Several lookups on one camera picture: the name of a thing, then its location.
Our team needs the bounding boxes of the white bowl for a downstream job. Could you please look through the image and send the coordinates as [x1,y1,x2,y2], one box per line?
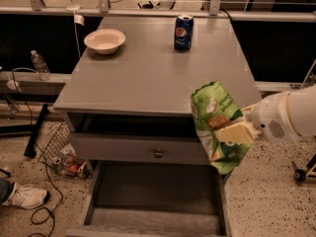
[84,29,125,54]

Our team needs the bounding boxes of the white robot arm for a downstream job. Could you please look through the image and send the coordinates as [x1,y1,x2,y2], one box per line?
[213,86,316,144]

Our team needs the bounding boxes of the clear plastic water bottle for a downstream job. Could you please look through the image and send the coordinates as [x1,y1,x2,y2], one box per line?
[31,50,50,81]

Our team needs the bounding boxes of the black caster wheel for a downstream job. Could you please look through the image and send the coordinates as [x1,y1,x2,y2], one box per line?
[291,162,306,183]

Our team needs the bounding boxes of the white sneaker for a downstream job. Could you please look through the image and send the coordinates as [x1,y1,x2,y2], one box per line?
[2,183,50,209]

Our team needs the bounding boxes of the white cable at right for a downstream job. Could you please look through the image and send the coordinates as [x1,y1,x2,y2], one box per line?
[300,58,316,90]

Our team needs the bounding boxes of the round metal drawer knob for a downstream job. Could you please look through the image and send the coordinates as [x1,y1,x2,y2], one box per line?
[154,148,163,158]

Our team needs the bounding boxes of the grey wooden drawer cabinet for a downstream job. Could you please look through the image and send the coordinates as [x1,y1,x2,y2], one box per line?
[52,15,271,237]

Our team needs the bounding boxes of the green rice chip bag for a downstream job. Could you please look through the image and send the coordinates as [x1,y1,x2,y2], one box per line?
[191,81,251,175]

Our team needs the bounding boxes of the wire mesh basket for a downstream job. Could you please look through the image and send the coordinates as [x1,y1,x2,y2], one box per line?
[39,122,70,168]

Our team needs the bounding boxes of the open grey middle drawer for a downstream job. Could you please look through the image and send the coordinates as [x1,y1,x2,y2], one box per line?
[66,162,232,237]

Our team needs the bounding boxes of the black cable on floor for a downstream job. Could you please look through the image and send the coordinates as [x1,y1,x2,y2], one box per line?
[9,70,64,237]

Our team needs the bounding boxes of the blue pepsi can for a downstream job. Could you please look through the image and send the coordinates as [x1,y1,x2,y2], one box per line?
[174,14,195,51]

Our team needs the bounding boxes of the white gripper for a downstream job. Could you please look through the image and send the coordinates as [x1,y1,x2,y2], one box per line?
[214,91,301,144]

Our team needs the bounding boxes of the black bar on floor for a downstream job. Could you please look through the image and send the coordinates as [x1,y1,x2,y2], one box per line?
[24,104,49,158]

